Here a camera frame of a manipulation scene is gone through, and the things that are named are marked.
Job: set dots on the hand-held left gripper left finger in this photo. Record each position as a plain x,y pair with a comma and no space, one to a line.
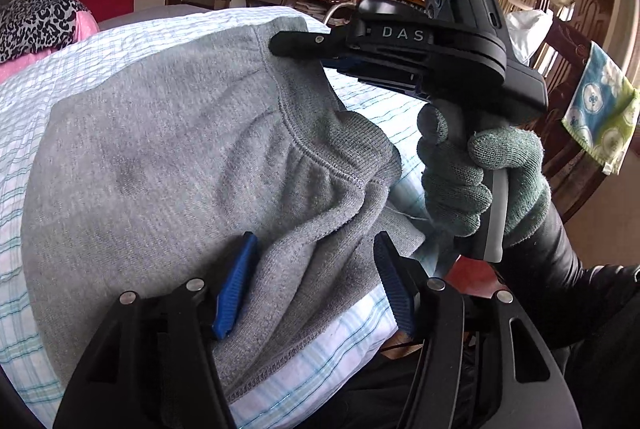
235,289

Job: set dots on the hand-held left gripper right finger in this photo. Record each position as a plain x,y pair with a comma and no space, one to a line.
397,294

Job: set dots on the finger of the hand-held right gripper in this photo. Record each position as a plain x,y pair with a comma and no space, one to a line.
380,71
300,44

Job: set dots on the grey sweat pants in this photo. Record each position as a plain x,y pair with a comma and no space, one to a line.
175,149

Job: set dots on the person's right forearm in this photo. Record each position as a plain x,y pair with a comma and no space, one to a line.
565,269

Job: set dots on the person's right hand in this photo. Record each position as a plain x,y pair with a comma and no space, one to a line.
450,189

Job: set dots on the black chair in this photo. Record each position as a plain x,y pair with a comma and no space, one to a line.
332,11

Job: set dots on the floral blue green towel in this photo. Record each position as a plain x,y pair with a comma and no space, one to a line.
597,109

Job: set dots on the bed with plaid sheet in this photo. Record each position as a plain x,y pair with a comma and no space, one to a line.
150,29

